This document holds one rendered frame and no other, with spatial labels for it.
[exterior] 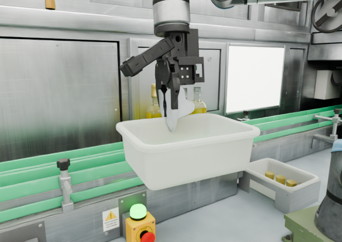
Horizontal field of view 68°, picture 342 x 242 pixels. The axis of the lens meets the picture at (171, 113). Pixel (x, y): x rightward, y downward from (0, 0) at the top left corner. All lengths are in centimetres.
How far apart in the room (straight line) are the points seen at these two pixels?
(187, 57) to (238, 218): 57
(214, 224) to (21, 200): 53
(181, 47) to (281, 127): 88
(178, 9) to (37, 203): 54
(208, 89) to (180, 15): 69
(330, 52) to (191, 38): 125
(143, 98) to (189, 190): 39
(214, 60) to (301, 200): 65
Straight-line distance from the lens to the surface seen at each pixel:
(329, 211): 75
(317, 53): 174
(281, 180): 105
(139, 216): 73
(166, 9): 52
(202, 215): 89
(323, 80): 186
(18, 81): 93
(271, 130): 126
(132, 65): 49
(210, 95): 118
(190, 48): 54
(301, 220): 80
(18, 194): 70
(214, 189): 93
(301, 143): 145
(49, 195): 71
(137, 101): 98
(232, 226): 86
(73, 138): 98
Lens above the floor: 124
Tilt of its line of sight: 12 degrees down
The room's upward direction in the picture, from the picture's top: straight up
